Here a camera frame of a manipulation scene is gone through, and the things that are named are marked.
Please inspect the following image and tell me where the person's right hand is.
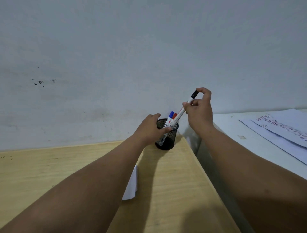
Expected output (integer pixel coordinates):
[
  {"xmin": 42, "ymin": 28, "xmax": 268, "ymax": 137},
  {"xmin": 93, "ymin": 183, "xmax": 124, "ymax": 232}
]
[{"xmin": 182, "ymin": 88, "xmax": 214, "ymax": 138}]

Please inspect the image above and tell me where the person's left forearm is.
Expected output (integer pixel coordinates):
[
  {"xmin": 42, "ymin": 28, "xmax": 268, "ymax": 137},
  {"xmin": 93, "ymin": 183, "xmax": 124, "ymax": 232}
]
[{"xmin": 0, "ymin": 135, "xmax": 147, "ymax": 233}]

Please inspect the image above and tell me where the black mesh pen holder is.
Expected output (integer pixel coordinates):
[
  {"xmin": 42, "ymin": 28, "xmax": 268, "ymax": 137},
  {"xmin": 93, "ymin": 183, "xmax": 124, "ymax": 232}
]
[{"xmin": 155, "ymin": 118, "xmax": 179, "ymax": 151}]

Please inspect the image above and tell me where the blue capped white marker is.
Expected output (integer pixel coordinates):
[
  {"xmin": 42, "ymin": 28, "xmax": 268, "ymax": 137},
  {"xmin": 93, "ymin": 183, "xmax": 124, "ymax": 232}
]
[{"xmin": 159, "ymin": 111, "xmax": 175, "ymax": 146}]

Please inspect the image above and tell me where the white folded paper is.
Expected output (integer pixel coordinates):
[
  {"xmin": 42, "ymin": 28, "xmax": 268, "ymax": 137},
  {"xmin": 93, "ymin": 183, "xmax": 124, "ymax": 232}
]
[{"xmin": 122, "ymin": 165, "xmax": 138, "ymax": 201}]

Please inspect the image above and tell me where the person's right forearm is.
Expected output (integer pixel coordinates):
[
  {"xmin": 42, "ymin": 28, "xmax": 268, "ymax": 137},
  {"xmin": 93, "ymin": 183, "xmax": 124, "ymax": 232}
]
[{"xmin": 198, "ymin": 124, "xmax": 307, "ymax": 233}]

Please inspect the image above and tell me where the black capped white marker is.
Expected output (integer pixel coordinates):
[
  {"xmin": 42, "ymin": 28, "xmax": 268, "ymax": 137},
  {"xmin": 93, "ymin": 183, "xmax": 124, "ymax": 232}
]
[{"xmin": 170, "ymin": 90, "xmax": 199, "ymax": 127}]

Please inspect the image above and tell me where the white plain paper sheet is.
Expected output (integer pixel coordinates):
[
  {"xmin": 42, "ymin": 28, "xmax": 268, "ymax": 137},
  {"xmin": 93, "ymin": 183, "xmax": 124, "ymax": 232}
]
[{"xmin": 239, "ymin": 119, "xmax": 307, "ymax": 165}]

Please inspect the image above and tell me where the white printed paper sheet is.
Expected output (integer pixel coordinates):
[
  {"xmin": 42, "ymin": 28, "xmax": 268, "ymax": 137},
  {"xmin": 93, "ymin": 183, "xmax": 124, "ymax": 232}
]
[{"xmin": 252, "ymin": 109, "xmax": 307, "ymax": 148}]

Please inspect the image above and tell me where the person's left hand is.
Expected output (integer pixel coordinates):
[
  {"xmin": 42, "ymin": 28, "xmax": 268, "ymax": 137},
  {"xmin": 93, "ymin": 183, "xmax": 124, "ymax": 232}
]
[{"xmin": 132, "ymin": 113, "xmax": 172, "ymax": 146}]

